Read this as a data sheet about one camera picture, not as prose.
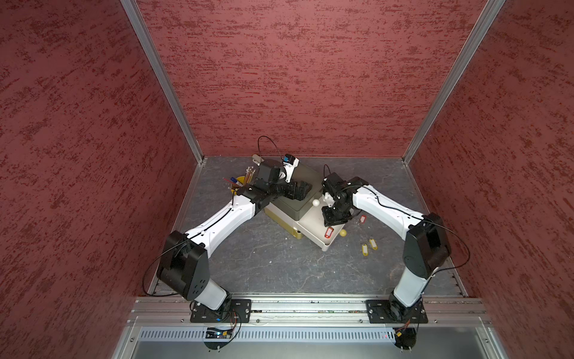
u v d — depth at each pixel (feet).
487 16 2.38
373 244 2.94
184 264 1.40
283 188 2.29
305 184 2.38
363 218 1.99
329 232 2.80
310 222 2.88
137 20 2.38
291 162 2.34
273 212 2.99
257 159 3.89
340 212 2.38
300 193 2.38
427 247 1.53
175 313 2.50
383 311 2.43
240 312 2.45
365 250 2.89
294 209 2.49
